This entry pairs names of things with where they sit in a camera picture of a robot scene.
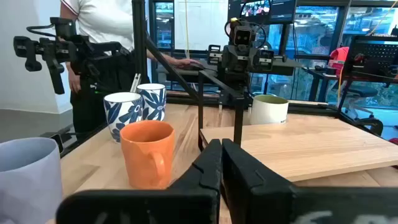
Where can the orange faceted mug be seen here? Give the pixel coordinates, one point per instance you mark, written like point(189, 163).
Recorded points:
point(143, 155)

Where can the white board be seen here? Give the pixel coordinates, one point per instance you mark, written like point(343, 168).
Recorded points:
point(202, 25)

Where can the grey desk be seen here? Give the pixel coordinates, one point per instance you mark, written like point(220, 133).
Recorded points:
point(174, 71)

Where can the wall-mounted monitor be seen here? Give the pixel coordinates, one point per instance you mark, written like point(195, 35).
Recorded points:
point(264, 9)

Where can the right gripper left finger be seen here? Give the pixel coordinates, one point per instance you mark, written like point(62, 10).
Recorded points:
point(174, 205)

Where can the black side desk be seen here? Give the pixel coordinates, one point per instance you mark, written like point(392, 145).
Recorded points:
point(320, 74)

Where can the black office chair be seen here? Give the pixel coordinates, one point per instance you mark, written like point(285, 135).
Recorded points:
point(362, 91)

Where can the grey-blue mug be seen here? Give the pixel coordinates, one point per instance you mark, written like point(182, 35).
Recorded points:
point(28, 180)

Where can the person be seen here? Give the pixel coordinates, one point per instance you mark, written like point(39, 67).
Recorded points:
point(102, 21)

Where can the black perforated cart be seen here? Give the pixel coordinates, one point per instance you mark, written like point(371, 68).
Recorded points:
point(373, 56)

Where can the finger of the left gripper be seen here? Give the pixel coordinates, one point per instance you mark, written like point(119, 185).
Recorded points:
point(266, 60)
point(215, 55)

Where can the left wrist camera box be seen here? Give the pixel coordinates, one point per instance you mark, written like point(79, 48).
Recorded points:
point(242, 35)

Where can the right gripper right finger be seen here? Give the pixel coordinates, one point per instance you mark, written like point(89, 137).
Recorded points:
point(280, 205)

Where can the white mug olive green inside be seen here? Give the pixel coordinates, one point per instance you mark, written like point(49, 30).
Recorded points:
point(269, 112)

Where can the black aluminium table frame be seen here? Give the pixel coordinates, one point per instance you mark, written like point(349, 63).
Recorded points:
point(140, 46)

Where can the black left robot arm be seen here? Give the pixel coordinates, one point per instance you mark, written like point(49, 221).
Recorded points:
point(231, 85)

